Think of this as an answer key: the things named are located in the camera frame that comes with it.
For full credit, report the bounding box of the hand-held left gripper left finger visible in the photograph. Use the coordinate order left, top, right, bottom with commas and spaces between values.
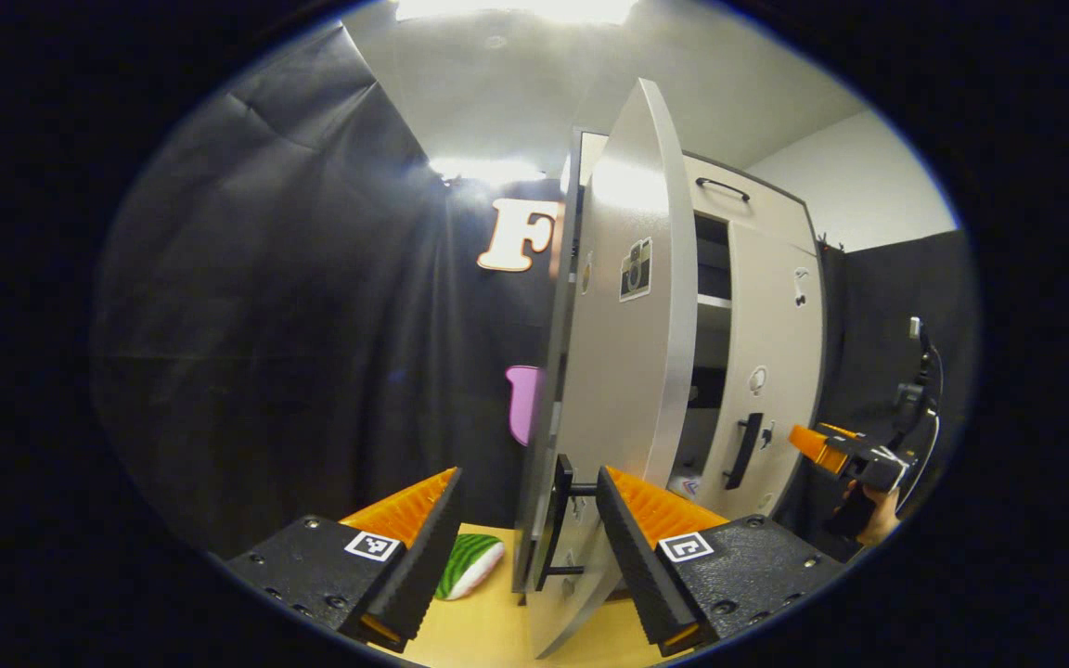
224, 466, 464, 653

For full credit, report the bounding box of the white cabinet drawer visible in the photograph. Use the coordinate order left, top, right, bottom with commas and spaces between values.
576, 130, 818, 256

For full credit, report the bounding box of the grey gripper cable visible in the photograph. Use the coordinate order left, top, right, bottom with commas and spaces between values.
896, 348, 946, 516

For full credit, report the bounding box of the ceiling light panel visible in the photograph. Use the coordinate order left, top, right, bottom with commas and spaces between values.
393, 0, 638, 24

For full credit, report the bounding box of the white door with cat sticker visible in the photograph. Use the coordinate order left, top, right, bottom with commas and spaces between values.
697, 221, 828, 522

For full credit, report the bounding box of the white shoe cabinet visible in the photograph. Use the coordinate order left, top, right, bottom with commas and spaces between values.
548, 128, 832, 520

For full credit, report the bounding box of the white door with camera sticker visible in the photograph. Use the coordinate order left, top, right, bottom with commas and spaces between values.
511, 77, 700, 660

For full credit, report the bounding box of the green striped watermelon toy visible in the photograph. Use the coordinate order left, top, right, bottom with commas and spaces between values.
434, 533, 507, 601

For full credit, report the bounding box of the black door handle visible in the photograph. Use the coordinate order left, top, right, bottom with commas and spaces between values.
723, 413, 765, 491
534, 453, 600, 592

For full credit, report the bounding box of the black drawer handle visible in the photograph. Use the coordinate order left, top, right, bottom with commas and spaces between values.
694, 176, 752, 203

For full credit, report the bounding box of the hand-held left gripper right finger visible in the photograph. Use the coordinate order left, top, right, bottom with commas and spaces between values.
596, 464, 846, 658

